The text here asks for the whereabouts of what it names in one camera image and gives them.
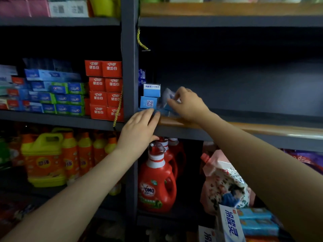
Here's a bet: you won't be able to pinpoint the person's right hand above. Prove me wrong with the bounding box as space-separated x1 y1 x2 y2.
167 86 211 124

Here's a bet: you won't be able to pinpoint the person's left hand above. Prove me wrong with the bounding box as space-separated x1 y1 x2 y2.
115 108 161 162

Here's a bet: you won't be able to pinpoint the grey plastic wrap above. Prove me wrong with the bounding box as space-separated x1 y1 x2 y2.
157 88 181 110

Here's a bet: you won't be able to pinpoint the person's right forearm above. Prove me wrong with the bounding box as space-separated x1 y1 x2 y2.
199 111 323 242

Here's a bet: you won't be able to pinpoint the person's left forearm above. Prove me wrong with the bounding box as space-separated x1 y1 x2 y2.
0 148 138 242

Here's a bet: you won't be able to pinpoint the flat blue box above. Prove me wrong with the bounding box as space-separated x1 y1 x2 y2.
138 108 177 117

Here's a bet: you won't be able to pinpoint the small blue white box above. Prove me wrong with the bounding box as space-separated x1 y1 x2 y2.
140 96 158 110
143 84 161 98

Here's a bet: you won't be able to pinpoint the orange yellow detergent bottle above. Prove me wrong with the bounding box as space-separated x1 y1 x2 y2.
62 131 80 185
104 137 122 196
92 133 106 166
77 132 94 176

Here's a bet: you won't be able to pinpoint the large red laundry detergent bottle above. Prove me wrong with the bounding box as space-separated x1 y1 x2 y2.
138 141 177 213

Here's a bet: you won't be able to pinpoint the dark grey metal shelf unit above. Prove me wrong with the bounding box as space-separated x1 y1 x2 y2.
0 0 323 242

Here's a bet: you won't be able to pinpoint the stack of blue green toothpaste boxes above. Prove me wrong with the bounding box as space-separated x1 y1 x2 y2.
23 58 87 117

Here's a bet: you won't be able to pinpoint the floral pink refill pouch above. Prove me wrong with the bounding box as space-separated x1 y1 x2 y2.
200 149 256 216

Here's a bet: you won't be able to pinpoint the wooden shelf board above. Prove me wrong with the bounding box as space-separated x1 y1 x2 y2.
140 3 323 17
157 115 323 140

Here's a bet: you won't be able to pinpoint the large yellow detergent jug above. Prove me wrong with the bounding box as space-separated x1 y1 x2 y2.
21 127 67 188

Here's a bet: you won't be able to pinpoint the tall white blue box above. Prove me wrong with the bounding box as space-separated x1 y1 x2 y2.
217 204 247 242

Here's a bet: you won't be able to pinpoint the stack of red blue toothpaste boxes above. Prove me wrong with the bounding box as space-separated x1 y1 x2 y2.
0 64 32 113

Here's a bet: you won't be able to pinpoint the yellow plastic container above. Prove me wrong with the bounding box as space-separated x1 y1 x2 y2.
87 0 121 18

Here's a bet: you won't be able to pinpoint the light blue packet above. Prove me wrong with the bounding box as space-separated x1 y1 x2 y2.
239 219 279 236
236 208 273 221

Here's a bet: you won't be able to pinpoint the green bottle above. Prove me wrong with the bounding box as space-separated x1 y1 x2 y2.
0 138 11 170

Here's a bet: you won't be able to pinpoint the white cartons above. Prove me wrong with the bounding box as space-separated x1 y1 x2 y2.
48 0 89 18

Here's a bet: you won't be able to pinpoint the purple packet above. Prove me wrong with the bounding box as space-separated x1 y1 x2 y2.
281 148 323 175

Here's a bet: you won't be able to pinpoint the pink packets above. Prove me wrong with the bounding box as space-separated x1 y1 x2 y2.
0 0 50 17

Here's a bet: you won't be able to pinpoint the yellow twisted rope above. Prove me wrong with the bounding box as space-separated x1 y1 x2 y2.
113 87 124 128
136 27 151 52

